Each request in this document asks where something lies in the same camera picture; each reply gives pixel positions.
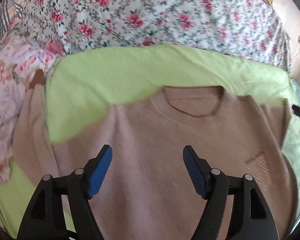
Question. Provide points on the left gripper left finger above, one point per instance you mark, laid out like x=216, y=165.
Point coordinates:
x=59, y=207

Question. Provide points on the white rose floral quilt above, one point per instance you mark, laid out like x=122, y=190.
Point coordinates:
x=250, y=29

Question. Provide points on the pastel peony floral pillow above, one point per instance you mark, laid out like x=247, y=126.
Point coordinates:
x=19, y=60

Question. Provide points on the light green bed sheet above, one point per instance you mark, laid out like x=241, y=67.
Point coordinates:
x=84, y=85

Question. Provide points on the beige knit sweater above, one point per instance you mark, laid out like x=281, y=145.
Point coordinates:
x=147, y=192

